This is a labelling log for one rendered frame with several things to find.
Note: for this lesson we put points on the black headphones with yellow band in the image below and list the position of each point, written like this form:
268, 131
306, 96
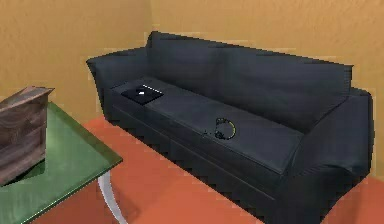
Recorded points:
225, 129

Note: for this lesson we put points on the black laptop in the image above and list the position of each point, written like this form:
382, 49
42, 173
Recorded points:
141, 94

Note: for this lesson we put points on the dark grey sofa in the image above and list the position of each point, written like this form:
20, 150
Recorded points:
253, 100

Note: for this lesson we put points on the green glass table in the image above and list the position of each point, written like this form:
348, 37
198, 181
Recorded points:
71, 156

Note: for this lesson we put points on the brown wooden box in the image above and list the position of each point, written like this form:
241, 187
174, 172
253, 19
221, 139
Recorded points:
21, 133

